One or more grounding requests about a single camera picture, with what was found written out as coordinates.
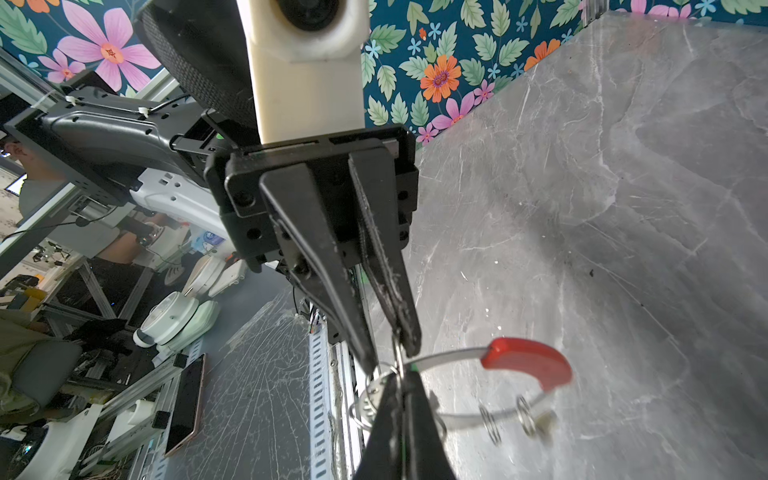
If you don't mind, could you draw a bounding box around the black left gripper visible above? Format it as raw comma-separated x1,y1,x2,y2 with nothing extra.
204,125,422,375

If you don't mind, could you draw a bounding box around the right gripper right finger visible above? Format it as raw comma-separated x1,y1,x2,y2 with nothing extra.
403,371,456,480

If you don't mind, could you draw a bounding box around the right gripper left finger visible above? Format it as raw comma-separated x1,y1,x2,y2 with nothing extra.
353,375,403,480

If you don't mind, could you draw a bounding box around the metal keyring with red handle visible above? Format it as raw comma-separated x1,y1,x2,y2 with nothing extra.
347,336,574,448

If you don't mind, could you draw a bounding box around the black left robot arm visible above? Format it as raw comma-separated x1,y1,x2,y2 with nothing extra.
1,1,422,373

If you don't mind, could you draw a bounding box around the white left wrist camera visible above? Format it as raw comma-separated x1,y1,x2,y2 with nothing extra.
237,1,370,144

